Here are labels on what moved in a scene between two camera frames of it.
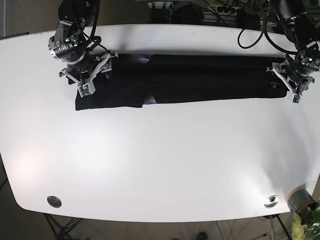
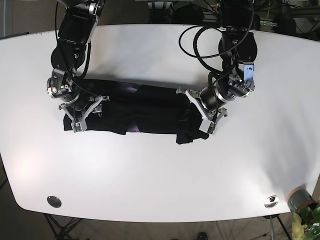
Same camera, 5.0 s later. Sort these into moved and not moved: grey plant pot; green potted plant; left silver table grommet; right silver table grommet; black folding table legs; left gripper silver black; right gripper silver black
Moved: right gripper silver black; left gripper silver black
Not moved: left silver table grommet; green potted plant; black folding table legs; grey plant pot; right silver table grommet
